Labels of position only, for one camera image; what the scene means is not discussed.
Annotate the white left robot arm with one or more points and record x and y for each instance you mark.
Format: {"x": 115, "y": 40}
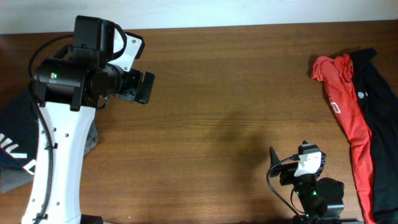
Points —
{"x": 66, "y": 90}

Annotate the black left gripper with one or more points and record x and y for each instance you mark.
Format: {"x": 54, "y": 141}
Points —
{"x": 135, "y": 78}

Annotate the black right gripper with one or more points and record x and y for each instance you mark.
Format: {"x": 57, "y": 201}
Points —
{"x": 287, "y": 173}

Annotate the red garment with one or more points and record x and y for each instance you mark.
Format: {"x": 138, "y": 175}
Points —
{"x": 337, "y": 78}

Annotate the grey folded shorts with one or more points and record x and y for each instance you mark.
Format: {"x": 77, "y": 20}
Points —
{"x": 12, "y": 179}

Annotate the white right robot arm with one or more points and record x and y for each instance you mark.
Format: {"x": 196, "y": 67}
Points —
{"x": 321, "y": 199}

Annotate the black logo garment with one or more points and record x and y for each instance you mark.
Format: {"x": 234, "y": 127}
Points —
{"x": 379, "y": 107}

